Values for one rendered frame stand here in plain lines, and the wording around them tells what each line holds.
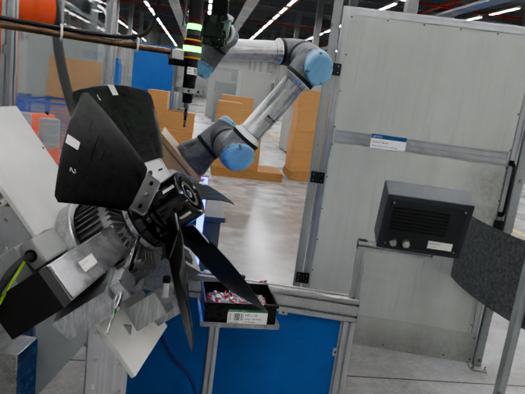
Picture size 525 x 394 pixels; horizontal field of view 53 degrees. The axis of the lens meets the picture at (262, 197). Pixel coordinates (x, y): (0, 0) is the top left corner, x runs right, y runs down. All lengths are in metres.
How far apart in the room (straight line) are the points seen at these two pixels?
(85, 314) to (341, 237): 2.30
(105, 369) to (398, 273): 2.26
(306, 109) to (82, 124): 8.44
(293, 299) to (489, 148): 1.83
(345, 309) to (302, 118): 7.75
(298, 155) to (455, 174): 6.42
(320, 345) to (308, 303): 0.16
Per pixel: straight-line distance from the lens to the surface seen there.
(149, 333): 1.38
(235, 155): 1.88
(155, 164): 1.31
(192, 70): 1.31
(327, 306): 1.77
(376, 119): 3.11
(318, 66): 1.88
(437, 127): 3.17
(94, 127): 1.07
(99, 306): 1.06
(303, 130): 9.40
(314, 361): 1.87
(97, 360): 1.36
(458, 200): 1.69
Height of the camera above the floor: 1.48
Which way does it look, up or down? 11 degrees down
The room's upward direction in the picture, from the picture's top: 7 degrees clockwise
